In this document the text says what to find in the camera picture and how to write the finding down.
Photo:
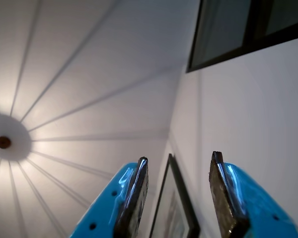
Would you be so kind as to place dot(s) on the turquoise gripper finger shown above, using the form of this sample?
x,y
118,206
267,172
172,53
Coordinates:
x,y
250,203
106,198

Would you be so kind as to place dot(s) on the brown wooden ceiling rose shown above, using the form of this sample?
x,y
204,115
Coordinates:
x,y
3,142

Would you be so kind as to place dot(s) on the black framed window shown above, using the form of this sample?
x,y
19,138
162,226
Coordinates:
x,y
221,29

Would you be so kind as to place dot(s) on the black picture frame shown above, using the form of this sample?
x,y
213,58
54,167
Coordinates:
x,y
186,203

